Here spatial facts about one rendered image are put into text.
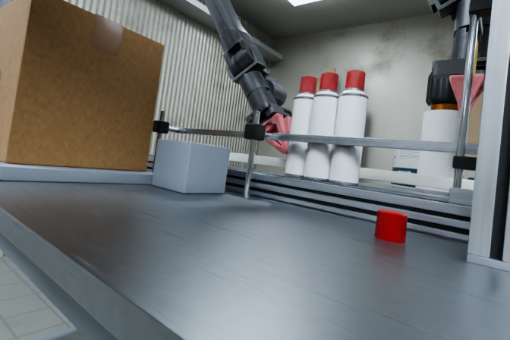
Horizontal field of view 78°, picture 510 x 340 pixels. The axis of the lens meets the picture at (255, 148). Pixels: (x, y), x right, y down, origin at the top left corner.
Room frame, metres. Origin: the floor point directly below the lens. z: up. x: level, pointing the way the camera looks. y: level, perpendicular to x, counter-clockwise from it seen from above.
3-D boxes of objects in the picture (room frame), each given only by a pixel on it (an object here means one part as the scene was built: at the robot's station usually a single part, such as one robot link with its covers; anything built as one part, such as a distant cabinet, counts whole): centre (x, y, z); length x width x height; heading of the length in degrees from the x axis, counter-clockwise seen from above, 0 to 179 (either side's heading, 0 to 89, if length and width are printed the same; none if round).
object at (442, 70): (0.52, -0.33, 1.05); 0.07 x 0.07 x 0.09; 52
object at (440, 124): (0.72, -0.43, 1.03); 0.09 x 0.09 x 0.30
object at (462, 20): (0.52, -0.34, 1.19); 0.07 x 0.06 x 0.07; 142
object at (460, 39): (0.51, -0.34, 1.12); 0.10 x 0.07 x 0.07; 52
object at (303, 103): (0.64, -0.09, 0.98); 0.05 x 0.05 x 0.20
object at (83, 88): (0.65, 0.41, 0.99); 0.30 x 0.24 x 0.27; 53
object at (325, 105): (0.60, -0.12, 0.98); 0.05 x 0.05 x 0.20
